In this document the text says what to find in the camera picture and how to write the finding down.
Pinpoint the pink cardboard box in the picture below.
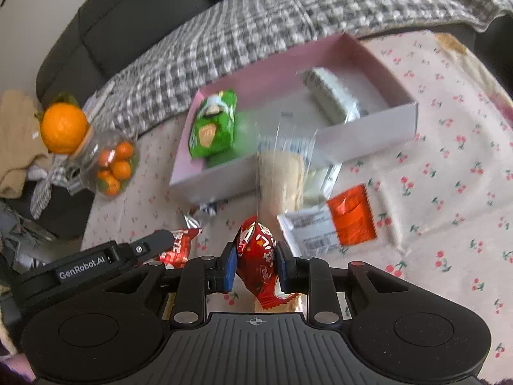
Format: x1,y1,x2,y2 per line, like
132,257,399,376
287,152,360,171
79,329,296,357
168,32,419,205

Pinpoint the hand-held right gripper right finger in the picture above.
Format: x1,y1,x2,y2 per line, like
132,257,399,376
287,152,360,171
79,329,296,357
276,241,405,325

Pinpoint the green chip snack packet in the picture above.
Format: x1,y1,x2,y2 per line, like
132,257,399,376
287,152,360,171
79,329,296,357
188,89,238,159

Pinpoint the beige cloth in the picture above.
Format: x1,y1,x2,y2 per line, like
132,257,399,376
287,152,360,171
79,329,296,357
0,90,51,199

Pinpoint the grey checked ribbon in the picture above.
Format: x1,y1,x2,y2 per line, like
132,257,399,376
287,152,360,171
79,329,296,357
30,164,71,220

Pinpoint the grey checked blanket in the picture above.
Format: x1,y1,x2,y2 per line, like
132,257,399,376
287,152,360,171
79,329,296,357
82,0,513,137

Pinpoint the large orange decoration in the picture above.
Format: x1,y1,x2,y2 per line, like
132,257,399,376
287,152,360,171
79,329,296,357
40,93,89,155

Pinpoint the orange packet with white label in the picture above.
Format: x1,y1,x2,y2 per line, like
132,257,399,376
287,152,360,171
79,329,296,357
277,184,379,255

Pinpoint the white wrapped snack bar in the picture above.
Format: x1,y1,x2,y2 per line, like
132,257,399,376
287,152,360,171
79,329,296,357
300,67,367,125

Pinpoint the cherry print tablecloth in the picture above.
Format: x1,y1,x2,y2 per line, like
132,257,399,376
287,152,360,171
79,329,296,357
80,30,513,385

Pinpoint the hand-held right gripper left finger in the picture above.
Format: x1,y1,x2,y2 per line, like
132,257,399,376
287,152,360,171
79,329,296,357
100,244,238,327

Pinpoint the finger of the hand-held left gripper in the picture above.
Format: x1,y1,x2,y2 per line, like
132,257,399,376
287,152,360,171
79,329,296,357
110,228,174,265

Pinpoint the wooden jar lid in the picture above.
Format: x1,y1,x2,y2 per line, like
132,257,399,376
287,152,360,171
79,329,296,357
74,125,97,156

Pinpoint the dark grey sofa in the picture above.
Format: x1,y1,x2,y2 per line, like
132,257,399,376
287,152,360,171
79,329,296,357
36,0,513,105

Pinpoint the silver foil wrapper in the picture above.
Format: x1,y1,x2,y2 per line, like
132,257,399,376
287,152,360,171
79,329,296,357
182,201,220,231

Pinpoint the glass jar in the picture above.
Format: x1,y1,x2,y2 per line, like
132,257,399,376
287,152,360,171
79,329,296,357
66,126,141,199

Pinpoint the red white snack packet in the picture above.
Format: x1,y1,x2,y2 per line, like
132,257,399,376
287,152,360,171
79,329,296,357
234,215,299,313

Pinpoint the bunch of small mandarins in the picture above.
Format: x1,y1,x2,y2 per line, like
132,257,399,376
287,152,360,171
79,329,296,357
96,140,135,197

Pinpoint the clear rice cracker packet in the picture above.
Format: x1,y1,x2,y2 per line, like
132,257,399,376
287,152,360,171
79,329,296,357
254,122,341,217

